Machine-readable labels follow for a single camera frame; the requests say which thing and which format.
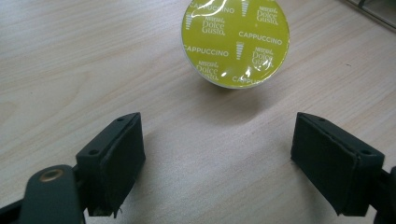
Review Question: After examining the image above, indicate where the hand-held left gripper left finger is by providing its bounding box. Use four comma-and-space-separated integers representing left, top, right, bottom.
75, 112, 147, 218

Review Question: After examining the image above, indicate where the yellow-green lidded coffee capsule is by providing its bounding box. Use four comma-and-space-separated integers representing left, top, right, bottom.
180, 0, 291, 90

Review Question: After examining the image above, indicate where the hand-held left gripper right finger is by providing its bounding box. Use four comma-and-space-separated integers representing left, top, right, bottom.
290, 111, 386, 217

